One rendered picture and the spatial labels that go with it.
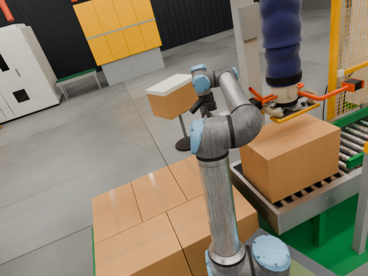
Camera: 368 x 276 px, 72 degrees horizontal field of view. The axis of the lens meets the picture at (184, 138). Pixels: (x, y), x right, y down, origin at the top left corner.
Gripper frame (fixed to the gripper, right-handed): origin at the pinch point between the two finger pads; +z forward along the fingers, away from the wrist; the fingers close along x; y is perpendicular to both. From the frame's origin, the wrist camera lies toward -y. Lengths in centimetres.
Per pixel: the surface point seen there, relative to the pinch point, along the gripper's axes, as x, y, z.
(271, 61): -1, 50, -24
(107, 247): 13, -94, 73
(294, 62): -9, 61, -22
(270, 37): -2, 50, -39
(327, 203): -33, 65, 81
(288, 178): -19, 44, 56
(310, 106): -12, 70, 11
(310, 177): -20, 63, 64
